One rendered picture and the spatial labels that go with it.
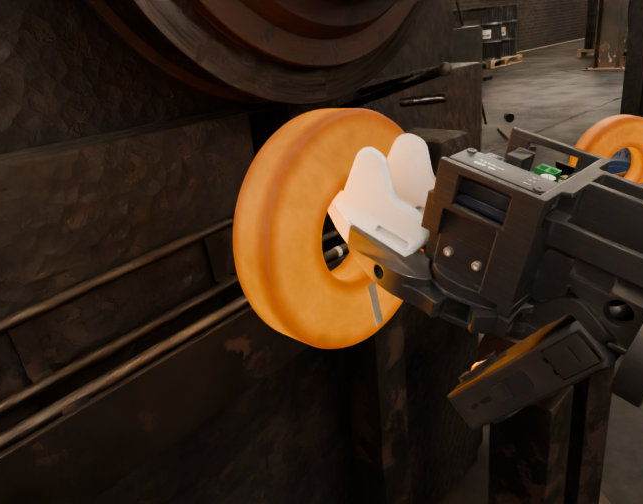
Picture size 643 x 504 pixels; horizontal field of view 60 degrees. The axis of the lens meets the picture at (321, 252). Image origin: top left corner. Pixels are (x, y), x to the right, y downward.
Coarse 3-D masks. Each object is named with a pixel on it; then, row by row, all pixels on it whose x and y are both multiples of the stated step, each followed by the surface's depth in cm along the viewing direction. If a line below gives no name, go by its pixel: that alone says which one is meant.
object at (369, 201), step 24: (360, 168) 31; (384, 168) 30; (360, 192) 32; (384, 192) 30; (336, 216) 33; (360, 216) 32; (384, 216) 31; (408, 216) 29; (384, 240) 31; (408, 240) 30
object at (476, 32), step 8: (456, 32) 299; (464, 32) 300; (472, 32) 304; (480, 32) 310; (456, 40) 300; (464, 40) 302; (472, 40) 305; (480, 40) 312; (456, 48) 302; (464, 48) 303; (472, 48) 307; (480, 48) 314; (456, 56) 303; (464, 56) 305; (472, 56) 308; (480, 56) 315
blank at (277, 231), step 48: (288, 144) 31; (336, 144) 33; (384, 144) 36; (240, 192) 32; (288, 192) 31; (336, 192) 34; (240, 240) 32; (288, 240) 32; (288, 288) 32; (336, 288) 35; (336, 336) 36
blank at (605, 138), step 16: (592, 128) 85; (608, 128) 82; (624, 128) 83; (640, 128) 83; (576, 144) 86; (592, 144) 83; (608, 144) 83; (624, 144) 84; (640, 144) 84; (576, 160) 85; (640, 160) 86; (624, 176) 89; (640, 176) 86
